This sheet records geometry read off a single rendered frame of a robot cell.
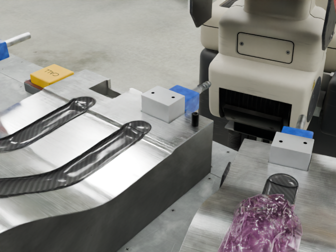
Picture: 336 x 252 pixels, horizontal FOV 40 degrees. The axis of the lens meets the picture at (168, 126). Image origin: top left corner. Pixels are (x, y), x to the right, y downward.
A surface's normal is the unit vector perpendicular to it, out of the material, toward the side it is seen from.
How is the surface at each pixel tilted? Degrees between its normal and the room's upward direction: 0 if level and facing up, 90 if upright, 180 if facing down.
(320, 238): 14
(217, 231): 6
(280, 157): 90
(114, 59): 0
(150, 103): 90
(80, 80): 0
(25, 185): 28
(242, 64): 8
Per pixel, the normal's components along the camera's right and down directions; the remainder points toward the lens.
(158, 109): -0.64, 0.42
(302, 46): -0.46, 0.59
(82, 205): 0.25, -0.94
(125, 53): 0.00, -0.84
